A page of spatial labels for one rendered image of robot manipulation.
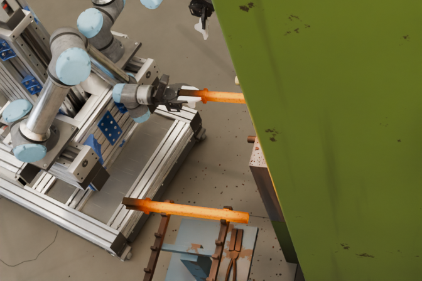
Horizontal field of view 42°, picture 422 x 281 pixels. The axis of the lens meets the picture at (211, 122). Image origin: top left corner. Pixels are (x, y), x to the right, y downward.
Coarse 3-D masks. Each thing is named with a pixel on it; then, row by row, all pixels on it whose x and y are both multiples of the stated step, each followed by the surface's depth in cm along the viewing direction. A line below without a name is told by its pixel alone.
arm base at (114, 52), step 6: (114, 42) 246; (120, 42) 252; (102, 48) 242; (108, 48) 243; (114, 48) 246; (120, 48) 248; (108, 54) 245; (114, 54) 246; (120, 54) 248; (114, 60) 247
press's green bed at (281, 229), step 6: (276, 222) 225; (282, 222) 223; (276, 228) 230; (282, 228) 229; (276, 234) 235; (282, 234) 234; (288, 234) 232; (282, 240) 240; (288, 240) 238; (282, 246) 245; (288, 246) 243; (288, 252) 250; (294, 252) 248; (288, 258) 257; (294, 258) 255
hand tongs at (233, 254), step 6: (234, 234) 202; (240, 234) 202; (234, 240) 201; (240, 240) 200; (234, 246) 200; (240, 246) 199; (234, 252) 198; (234, 258) 197; (234, 264) 196; (228, 270) 195; (234, 270) 195; (228, 276) 194; (234, 276) 193
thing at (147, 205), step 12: (132, 204) 188; (144, 204) 188; (156, 204) 187; (168, 204) 186; (180, 204) 185; (192, 216) 184; (204, 216) 181; (216, 216) 179; (228, 216) 178; (240, 216) 177
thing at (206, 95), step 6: (180, 90) 203; (186, 90) 202; (192, 90) 202; (198, 90) 201; (204, 90) 200; (186, 96) 202; (192, 96) 201; (198, 96) 200; (204, 96) 199; (210, 96) 199; (216, 96) 198; (222, 96) 197; (228, 96) 197; (234, 96) 196; (240, 96) 195; (204, 102) 200; (234, 102) 197; (240, 102) 196
